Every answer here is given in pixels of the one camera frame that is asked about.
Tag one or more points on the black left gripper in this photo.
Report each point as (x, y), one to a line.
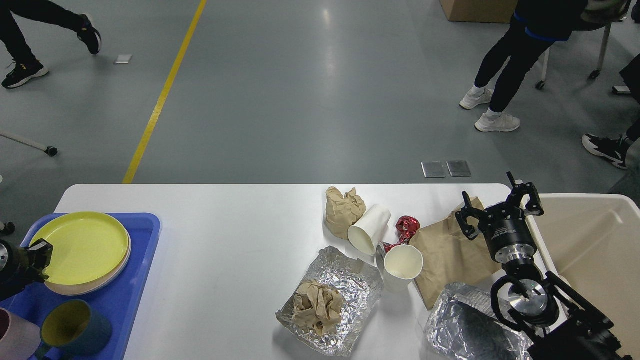
(16, 262)

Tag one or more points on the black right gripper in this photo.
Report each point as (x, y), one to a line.
(510, 237)

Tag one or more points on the yellow plate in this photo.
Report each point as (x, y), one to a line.
(87, 246)

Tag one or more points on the dark teal mug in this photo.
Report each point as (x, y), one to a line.
(76, 329)

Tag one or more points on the pink mug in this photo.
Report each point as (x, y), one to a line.
(19, 338)

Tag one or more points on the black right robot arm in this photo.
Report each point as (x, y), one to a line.
(559, 321)

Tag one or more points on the pink plate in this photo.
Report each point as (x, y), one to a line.
(94, 285)

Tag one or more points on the flat brown paper bag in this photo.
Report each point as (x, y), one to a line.
(448, 257)

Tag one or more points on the right metal floor plate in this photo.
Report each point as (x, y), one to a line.
(458, 169)

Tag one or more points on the metal floor plate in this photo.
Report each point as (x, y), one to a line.
(433, 169)
(458, 169)

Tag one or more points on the left metal floor plate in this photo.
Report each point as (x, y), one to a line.
(433, 169)

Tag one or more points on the beige plastic bin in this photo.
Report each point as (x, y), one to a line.
(593, 242)

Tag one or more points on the red foil wrapper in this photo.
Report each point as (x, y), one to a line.
(407, 227)

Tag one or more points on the upright white paper cup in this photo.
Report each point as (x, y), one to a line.
(402, 265)

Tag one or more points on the aluminium foil tray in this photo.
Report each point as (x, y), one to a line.
(462, 326)

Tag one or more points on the chair leg with caster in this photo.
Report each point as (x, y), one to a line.
(51, 151)

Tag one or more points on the seated person in black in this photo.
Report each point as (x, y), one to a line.
(615, 150)

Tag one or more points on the lying white paper cup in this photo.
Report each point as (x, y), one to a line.
(369, 230)

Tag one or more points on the crumpled brown paper bag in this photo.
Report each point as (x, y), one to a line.
(343, 210)

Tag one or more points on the person in black leggings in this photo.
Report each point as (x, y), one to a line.
(535, 26)

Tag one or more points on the crumpled aluminium foil sheet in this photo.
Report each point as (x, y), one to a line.
(361, 286)

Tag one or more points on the crumpled brown paper ball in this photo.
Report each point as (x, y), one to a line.
(318, 308)

